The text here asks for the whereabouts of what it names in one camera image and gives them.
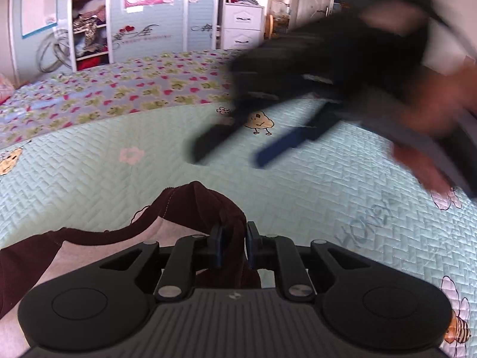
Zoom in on mint green quilted bedspread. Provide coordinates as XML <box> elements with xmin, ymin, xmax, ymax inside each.
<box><xmin>0</xmin><ymin>98</ymin><xmax>477</xmax><ymax>358</ymax></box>

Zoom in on coiled grey hose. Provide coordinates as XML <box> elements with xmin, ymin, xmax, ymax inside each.
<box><xmin>36</xmin><ymin>29</ymin><xmax>74</xmax><ymax>75</ymax></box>

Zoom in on pink floral folded duvet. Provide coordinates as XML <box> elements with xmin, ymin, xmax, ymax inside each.
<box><xmin>0</xmin><ymin>74</ymin><xmax>16</xmax><ymax>104</ymax></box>

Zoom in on maroon and beige sweatshirt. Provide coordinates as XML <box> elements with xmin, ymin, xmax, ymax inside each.
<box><xmin>1</xmin><ymin>181</ymin><xmax>261</xmax><ymax>357</ymax></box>

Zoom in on light blue wardrobe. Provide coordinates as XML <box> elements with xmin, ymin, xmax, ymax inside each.
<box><xmin>1</xmin><ymin>0</ymin><xmax>219</xmax><ymax>83</ymax></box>

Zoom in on person's right hand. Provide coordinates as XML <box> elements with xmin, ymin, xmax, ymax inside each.
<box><xmin>392</xmin><ymin>57</ymin><xmax>476</xmax><ymax>195</ymax></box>

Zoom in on white drawer cabinet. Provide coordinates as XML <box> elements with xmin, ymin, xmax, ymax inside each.
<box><xmin>220</xmin><ymin>3</ymin><xmax>264</xmax><ymax>49</ymax></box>

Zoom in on white poster on wardrobe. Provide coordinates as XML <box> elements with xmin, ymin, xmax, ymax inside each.
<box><xmin>21</xmin><ymin>0</ymin><xmax>58</xmax><ymax>38</ymax></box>

